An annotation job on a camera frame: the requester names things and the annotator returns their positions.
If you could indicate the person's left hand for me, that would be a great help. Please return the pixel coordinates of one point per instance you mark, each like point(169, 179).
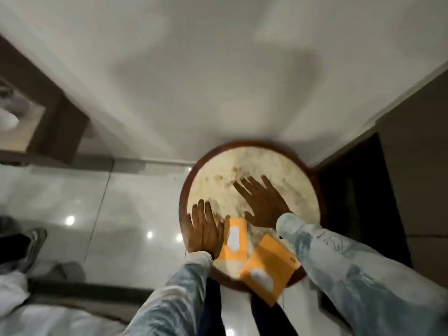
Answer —
point(203, 237)

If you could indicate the person's right hand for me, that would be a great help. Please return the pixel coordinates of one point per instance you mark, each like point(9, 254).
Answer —
point(264, 209)

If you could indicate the person's left thumb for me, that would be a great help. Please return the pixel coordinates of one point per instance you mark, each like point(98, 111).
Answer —
point(220, 230)

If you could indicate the person's right little finger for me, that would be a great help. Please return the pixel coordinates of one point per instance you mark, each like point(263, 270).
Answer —
point(268, 185)

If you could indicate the person's right middle finger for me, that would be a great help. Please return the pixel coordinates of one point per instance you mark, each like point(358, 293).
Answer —
point(249, 187)

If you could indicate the person's left little finger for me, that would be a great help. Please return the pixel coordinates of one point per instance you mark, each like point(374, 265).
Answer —
point(188, 223)

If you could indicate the person's left middle finger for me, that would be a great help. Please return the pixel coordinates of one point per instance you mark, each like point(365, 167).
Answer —
point(202, 213)

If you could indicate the person's right thumb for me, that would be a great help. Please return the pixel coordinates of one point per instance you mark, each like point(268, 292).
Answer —
point(249, 216)

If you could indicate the person's left forearm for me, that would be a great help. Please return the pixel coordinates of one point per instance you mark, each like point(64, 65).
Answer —
point(175, 297)

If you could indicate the person's right forearm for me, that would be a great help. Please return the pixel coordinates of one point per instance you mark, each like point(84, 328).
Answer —
point(350, 272)

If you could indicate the round marble table wooden rim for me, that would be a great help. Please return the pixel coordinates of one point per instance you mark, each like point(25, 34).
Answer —
point(280, 171)

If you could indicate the orange packet with white oval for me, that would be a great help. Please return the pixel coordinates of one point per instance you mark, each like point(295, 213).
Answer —
point(267, 271)
point(232, 246)

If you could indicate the person's dark trousers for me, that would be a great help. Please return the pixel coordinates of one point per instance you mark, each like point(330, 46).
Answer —
point(269, 318)

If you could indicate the brown wooden shelf unit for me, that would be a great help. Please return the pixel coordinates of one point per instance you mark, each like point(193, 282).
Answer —
point(59, 125)

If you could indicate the white cloth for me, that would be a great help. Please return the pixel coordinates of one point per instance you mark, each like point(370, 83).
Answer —
point(42, 318)

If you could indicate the white object in shelf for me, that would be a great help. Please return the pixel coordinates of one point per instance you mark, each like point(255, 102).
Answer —
point(7, 118)

